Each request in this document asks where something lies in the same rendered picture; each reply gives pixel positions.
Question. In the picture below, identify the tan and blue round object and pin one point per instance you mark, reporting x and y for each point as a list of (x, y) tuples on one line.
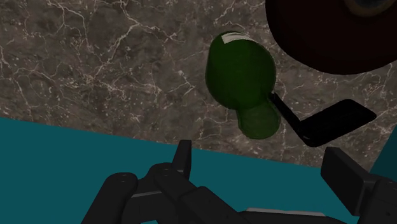
[(356, 11)]

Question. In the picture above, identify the black spatula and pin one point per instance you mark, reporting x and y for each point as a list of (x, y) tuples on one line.
[(335, 122)]

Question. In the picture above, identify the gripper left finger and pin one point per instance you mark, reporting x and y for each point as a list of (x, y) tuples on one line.
[(173, 195)]

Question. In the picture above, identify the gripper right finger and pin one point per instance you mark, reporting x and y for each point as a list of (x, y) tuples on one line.
[(350, 180)]

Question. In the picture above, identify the dark green bottle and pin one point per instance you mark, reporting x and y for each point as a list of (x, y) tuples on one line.
[(240, 74)]

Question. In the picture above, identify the dark red round plate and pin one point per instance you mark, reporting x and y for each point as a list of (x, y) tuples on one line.
[(322, 37)]

